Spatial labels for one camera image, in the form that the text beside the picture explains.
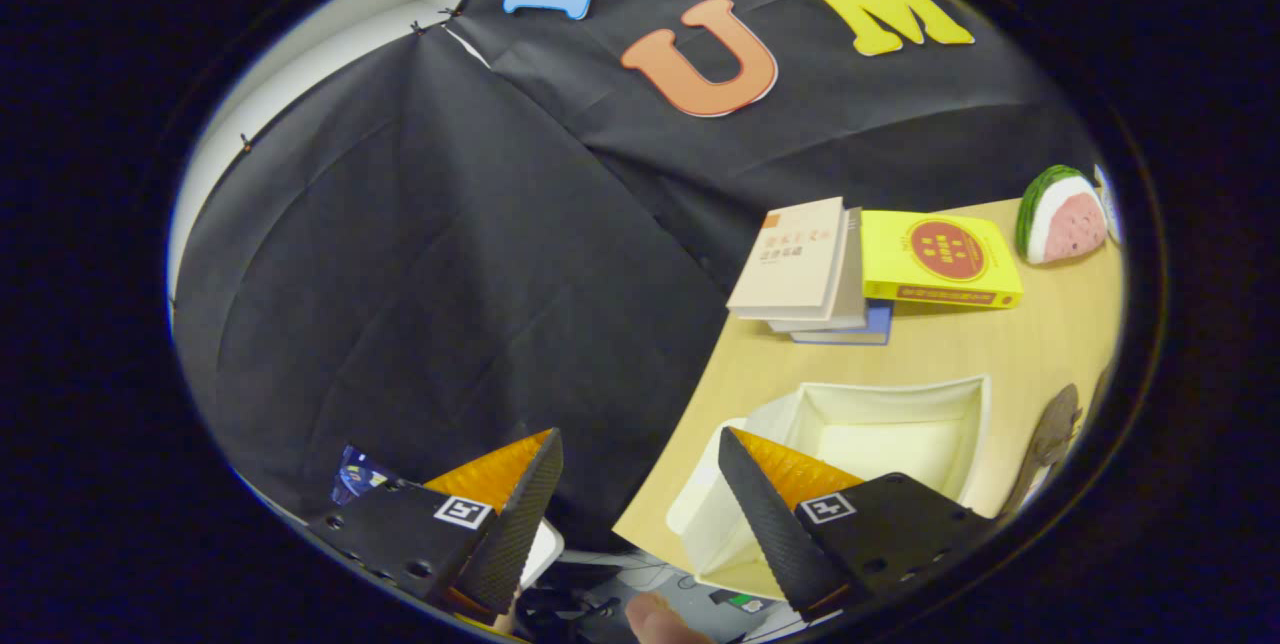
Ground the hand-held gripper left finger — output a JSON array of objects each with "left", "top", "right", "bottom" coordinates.
[{"left": 305, "top": 427, "right": 564, "bottom": 617}]

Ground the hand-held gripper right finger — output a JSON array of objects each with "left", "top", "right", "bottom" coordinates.
[{"left": 717, "top": 427, "right": 996, "bottom": 623}]

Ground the cream fabric storage box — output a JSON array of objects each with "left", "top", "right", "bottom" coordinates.
[{"left": 665, "top": 374, "right": 993, "bottom": 600}]

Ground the white rounded object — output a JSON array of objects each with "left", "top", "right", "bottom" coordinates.
[{"left": 520, "top": 519, "right": 566, "bottom": 590}]

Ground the blue shiny packet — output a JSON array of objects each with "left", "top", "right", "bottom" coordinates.
[{"left": 332, "top": 444, "right": 393, "bottom": 507}]

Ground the blue book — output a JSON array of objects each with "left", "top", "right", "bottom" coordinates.
[{"left": 790, "top": 299, "right": 894, "bottom": 346}]

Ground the black backdrop cloth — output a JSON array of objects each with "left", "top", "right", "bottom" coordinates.
[{"left": 172, "top": 0, "right": 1101, "bottom": 550}]

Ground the beige book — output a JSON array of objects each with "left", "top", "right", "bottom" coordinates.
[{"left": 726, "top": 196, "right": 867, "bottom": 332}]

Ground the yellow book with red circle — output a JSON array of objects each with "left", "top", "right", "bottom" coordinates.
[{"left": 860, "top": 210, "right": 1024, "bottom": 310}]

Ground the watermelon slice plush toy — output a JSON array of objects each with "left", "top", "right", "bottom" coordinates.
[{"left": 1016, "top": 164, "right": 1109, "bottom": 265}]

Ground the white plush toy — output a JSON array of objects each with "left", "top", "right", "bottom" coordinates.
[{"left": 1093, "top": 164, "right": 1123, "bottom": 245}]

